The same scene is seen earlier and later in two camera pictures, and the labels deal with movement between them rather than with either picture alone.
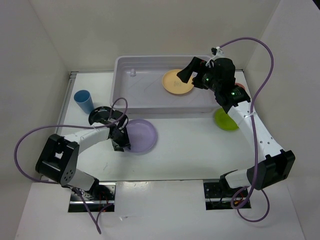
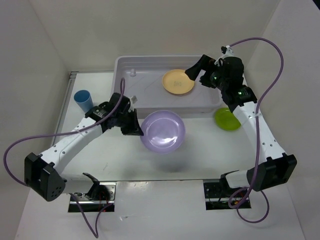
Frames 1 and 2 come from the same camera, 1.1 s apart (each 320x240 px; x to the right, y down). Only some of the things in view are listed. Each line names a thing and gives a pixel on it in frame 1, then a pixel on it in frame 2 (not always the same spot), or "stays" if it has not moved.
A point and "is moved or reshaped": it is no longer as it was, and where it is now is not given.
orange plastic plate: x=174 y=84 stays
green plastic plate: x=224 y=120 stays
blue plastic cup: x=83 y=99 stays
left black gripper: x=118 y=146 to x=135 y=129
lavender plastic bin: x=150 y=85 stays
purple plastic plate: x=142 y=135 is moved or reshaped
